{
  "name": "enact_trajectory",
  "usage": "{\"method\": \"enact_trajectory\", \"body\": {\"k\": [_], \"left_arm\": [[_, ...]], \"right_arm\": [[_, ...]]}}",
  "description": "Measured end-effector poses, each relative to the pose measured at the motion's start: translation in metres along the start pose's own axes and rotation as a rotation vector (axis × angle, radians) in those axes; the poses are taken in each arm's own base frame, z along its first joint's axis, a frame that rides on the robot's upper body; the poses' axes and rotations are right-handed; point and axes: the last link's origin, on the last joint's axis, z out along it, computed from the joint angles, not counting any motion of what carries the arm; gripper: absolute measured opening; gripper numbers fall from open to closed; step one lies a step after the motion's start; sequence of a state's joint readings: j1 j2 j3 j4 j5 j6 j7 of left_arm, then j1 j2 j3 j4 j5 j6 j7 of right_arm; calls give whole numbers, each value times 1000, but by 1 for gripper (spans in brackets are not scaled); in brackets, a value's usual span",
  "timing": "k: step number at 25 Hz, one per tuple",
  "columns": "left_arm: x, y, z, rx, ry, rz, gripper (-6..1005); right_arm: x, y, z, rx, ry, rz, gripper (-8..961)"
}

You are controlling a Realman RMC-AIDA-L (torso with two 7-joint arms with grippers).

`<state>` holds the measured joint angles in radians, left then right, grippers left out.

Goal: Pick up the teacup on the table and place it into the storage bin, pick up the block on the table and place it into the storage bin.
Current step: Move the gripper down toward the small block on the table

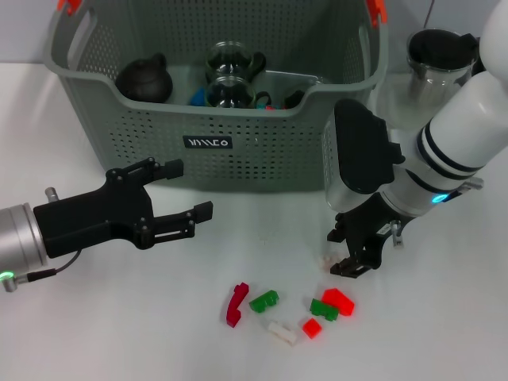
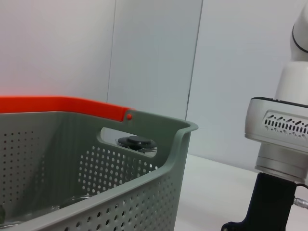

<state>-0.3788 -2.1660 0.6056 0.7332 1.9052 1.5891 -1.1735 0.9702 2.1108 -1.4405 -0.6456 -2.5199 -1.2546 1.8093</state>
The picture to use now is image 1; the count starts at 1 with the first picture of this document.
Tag dark clay teapot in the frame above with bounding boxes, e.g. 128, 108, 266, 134
115, 52, 175, 103

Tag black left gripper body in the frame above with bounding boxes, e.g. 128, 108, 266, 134
33, 168, 156, 259

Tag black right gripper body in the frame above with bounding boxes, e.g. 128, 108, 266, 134
337, 194, 402, 267

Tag green toy brick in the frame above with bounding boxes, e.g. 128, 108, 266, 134
248, 290, 280, 314
309, 298, 341, 321

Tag glass teapot black lid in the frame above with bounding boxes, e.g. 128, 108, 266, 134
375, 28, 487, 134

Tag red sloped toy brick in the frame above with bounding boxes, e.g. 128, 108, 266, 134
321, 288, 356, 318

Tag dark red curved toy brick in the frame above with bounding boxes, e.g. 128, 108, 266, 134
225, 282, 250, 327

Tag left arm cable with connector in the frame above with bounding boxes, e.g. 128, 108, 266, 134
0, 248, 83, 294

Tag red square toy brick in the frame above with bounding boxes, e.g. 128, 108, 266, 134
302, 317, 323, 340

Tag grey-green perforated storage bin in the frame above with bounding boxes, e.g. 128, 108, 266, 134
49, 0, 389, 194

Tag right arm cable with connector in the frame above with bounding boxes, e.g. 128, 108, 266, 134
387, 219, 406, 248

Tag arm cable with connector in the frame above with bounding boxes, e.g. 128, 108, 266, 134
387, 219, 406, 248
0, 248, 83, 294

